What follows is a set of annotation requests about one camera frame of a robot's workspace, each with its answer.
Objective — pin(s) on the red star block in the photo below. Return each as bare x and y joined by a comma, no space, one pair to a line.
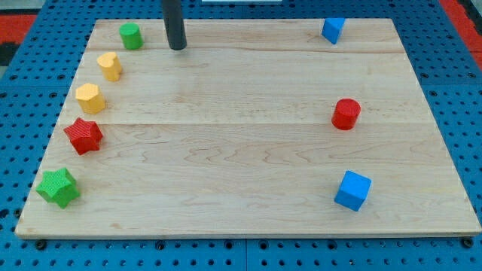
84,135

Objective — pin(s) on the red cylinder block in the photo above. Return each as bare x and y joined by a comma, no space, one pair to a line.
345,114

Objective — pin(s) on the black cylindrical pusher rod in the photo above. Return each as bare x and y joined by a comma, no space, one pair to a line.
174,24

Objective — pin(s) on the light wooden board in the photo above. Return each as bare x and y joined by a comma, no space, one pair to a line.
232,138

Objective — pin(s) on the yellow hexagon block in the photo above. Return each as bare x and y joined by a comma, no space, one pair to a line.
90,98

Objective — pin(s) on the blue triangle block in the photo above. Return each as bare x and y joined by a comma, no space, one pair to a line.
332,28

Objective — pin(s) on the green star block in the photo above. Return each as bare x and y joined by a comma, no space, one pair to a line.
59,187

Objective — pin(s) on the yellow heart block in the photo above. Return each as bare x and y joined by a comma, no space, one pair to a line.
110,66

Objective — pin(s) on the blue cube block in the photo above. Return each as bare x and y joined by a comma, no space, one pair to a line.
353,190

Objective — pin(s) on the green cylinder block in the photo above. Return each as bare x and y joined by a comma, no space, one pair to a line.
131,36

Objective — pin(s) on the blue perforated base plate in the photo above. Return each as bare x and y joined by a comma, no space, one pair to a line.
38,78

